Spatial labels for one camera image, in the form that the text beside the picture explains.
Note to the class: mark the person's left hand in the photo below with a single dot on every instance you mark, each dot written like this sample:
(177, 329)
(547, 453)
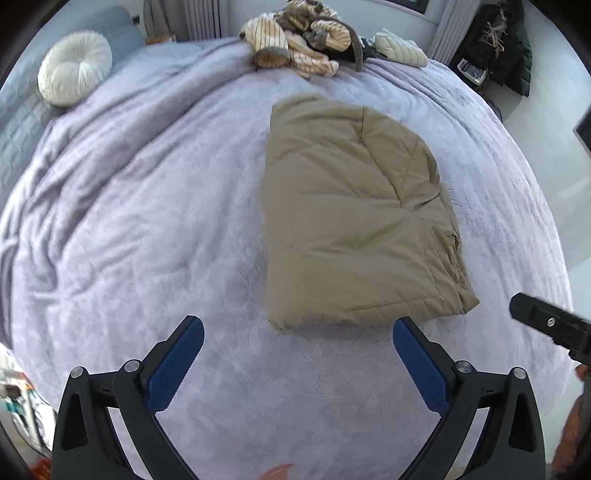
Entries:
(277, 473)

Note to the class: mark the cream striped garment pile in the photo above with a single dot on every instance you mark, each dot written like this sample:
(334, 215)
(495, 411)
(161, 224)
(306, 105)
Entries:
(277, 41)

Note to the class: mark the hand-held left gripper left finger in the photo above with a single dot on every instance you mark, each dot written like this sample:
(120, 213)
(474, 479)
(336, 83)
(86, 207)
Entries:
(175, 364)

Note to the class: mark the hanging dark coats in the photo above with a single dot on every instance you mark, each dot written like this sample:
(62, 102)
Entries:
(505, 41)

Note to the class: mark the white quilted garment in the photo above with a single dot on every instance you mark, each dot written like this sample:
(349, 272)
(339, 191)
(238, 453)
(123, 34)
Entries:
(401, 48)

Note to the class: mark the dark grey garment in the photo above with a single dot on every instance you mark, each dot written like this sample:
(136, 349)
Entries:
(355, 48)

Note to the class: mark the colourful floor clutter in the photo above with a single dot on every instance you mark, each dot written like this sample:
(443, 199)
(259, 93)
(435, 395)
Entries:
(23, 410)

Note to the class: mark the beige puffer jacket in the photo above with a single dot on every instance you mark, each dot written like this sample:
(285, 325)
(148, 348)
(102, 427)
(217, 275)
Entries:
(360, 207)

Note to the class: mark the lavender fleece blanket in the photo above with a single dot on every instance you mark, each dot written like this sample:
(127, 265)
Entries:
(138, 230)

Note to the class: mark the small storage basket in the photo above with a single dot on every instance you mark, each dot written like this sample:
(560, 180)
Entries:
(471, 71)

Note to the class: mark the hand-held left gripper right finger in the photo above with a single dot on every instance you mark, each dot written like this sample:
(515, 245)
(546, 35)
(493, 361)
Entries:
(422, 364)

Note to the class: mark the dark flat screen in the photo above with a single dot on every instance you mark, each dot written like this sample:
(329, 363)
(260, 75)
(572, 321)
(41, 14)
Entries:
(584, 134)

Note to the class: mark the person's right forearm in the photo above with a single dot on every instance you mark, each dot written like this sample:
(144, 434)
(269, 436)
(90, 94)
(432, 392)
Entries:
(568, 434)

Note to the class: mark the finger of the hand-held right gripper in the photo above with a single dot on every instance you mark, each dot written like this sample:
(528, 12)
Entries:
(545, 318)

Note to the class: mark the blue-grey quilted headboard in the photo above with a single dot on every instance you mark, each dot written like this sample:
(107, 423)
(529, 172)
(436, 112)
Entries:
(23, 115)

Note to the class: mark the grey curtain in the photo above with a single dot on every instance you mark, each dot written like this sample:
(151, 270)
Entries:
(194, 18)
(450, 32)

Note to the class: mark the round white pleated pillow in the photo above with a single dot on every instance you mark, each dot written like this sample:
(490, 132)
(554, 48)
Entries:
(74, 67)

